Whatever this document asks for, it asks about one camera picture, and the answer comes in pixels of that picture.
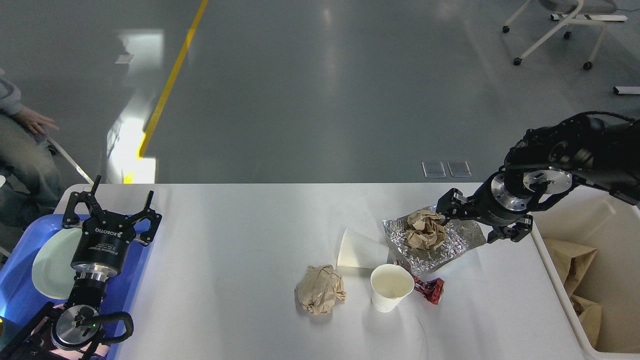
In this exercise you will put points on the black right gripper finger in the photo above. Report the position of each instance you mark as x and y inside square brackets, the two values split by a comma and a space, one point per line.
[453, 205]
[515, 233]

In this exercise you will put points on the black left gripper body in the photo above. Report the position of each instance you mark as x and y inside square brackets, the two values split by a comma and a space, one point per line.
[104, 244]

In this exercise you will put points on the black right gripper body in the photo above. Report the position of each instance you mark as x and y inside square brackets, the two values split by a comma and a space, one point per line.
[500, 200]

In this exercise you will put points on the light green plate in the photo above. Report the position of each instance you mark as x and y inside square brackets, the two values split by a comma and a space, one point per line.
[52, 274]

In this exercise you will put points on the pink mug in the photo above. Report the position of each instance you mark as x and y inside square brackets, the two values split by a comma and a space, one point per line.
[100, 350]

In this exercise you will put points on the brown paper bag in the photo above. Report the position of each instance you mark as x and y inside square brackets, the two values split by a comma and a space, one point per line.
[589, 315]

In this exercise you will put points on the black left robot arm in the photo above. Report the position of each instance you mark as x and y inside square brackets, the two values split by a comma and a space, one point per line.
[90, 287]

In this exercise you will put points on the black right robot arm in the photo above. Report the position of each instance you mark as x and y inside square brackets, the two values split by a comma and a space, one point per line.
[599, 150]

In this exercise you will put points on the person hand on knee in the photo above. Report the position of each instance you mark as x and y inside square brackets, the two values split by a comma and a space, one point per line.
[33, 121]

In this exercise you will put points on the aluminium foil sheet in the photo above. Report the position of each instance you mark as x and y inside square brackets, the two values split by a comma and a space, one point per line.
[461, 237]

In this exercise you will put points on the floor socket cover right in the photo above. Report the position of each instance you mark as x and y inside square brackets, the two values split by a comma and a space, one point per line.
[459, 169]

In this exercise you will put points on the floor socket cover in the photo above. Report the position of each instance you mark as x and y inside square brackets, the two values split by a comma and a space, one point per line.
[459, 169]
[434, 170]

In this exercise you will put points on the floor socket cover left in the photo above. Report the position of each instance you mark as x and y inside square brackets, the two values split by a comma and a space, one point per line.
[434, 170]

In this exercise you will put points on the brown paper in bin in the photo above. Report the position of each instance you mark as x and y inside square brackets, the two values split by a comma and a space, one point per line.
[571, 261]

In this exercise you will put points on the white chair base left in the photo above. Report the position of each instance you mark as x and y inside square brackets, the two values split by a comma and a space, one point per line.
[56, 149]

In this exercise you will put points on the beige plastic bin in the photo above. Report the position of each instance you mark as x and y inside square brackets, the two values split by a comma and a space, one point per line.
[593, 218]

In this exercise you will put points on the red snack wrapper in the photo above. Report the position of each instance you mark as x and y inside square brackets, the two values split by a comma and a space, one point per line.
[431, 290]

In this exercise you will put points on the white paper cup upright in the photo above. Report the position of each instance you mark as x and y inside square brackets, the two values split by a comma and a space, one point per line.
[390, 284]

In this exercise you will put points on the flattened white paper cup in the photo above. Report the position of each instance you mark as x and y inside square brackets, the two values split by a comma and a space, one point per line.
[358, 251]

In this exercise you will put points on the crumpled brown paper ball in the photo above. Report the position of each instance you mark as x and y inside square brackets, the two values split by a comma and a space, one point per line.
[320, 289]

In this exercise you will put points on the white bar on floor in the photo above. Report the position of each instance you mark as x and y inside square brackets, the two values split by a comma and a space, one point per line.
[626, 90]

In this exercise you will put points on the white office chair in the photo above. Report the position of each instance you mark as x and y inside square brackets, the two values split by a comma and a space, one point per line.
[574, 12]

